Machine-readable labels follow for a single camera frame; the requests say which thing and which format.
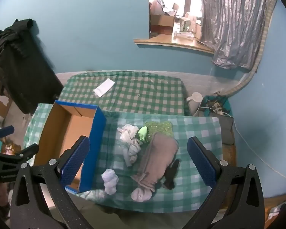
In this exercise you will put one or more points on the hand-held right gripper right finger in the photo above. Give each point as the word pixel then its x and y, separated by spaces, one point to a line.
pixel 201 162

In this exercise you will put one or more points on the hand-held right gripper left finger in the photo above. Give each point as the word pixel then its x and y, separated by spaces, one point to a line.
pixel 75 162

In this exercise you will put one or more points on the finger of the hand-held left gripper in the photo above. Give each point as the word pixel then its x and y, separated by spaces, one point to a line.
pixel 6 130
pixel 26 151

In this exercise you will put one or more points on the blue cardboard box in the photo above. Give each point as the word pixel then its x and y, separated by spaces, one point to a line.
pixel 95 136

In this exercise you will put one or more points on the black sock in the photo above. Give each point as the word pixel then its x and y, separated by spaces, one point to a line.
pixel 170 174

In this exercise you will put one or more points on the pale blue sock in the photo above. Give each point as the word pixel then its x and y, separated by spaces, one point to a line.
pixel 109 179

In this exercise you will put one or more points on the grey brown sock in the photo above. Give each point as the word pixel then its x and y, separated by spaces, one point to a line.
pixel 157 157

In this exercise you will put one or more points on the green glitter cloth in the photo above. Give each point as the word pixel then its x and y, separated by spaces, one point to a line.
pixel 160 127

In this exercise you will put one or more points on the grey striped sock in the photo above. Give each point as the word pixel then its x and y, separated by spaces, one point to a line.
pixel 132 152

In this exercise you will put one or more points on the white cloth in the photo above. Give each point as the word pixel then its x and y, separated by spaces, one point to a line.
pixel 127 132

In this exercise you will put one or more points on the small green sock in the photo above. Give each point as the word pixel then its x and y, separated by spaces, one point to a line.
pixel 143 131

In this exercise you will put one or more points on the lavender sock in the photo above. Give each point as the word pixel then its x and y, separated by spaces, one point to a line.
pixel 140 195

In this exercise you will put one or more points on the light green checked blanket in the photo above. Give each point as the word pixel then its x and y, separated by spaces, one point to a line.
pixel 195 126

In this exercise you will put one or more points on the white power strip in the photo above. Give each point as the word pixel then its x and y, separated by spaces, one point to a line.
pixel 216 107

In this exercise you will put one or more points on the black garment cover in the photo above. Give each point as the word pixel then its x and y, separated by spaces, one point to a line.
pixel 21 71

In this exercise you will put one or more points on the teal printed cloth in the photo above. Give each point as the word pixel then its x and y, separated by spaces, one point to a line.
pixel 227 105

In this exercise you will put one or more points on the white paper envelope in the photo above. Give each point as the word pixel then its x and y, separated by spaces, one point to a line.
pixel 104 87

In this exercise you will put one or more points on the wooden crate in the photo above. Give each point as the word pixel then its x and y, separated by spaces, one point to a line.
pixel 276 205

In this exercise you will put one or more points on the dark green checked tablecloth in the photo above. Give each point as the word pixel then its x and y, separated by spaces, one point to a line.
pixel 145 93

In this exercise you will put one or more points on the wooden window sill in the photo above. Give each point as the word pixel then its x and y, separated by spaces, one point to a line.
pixel 171 43

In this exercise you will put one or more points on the striped fabric trim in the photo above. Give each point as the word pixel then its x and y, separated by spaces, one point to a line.
pixel 261 52

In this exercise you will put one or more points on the silver grey curtain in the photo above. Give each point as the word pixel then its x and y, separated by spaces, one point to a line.
pixel 233 28

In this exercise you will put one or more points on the brown cardboard box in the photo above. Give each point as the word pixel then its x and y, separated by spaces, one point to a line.
pixel 162 20

